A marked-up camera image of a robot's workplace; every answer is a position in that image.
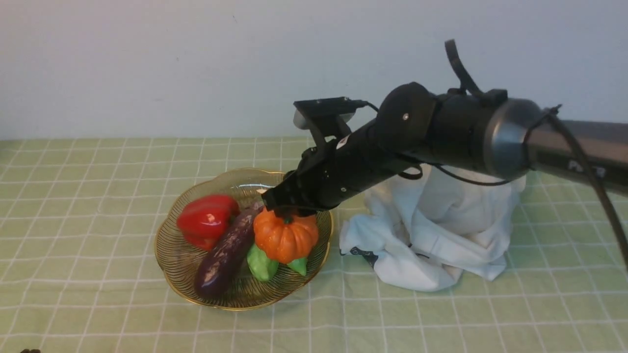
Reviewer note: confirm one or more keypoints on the green checked tablecloth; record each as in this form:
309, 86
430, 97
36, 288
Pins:
78, 272

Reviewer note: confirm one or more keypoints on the left green gourd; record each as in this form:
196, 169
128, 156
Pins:
260, 266

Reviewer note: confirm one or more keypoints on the right green gourd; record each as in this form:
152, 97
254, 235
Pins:
299, 266

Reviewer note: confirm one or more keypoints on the dark purple eggplant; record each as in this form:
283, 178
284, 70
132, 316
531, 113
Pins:
221, 265

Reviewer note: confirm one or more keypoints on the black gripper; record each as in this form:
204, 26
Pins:
370, 155

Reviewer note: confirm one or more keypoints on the small orange pumpkin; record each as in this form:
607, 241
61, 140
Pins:
285, 239

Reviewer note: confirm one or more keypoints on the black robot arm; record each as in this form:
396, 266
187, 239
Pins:
487, 133

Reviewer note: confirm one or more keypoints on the red bell pepper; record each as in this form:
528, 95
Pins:
203, 221

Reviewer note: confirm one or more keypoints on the gold rimmed glass bowl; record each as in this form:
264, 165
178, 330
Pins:
179, 261

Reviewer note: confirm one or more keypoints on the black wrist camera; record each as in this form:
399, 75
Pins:
324, 118

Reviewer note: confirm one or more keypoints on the white cloth bag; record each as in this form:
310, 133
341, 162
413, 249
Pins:
422, 234

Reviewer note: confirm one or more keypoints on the green gourd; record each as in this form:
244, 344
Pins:
299, 266
260, 266

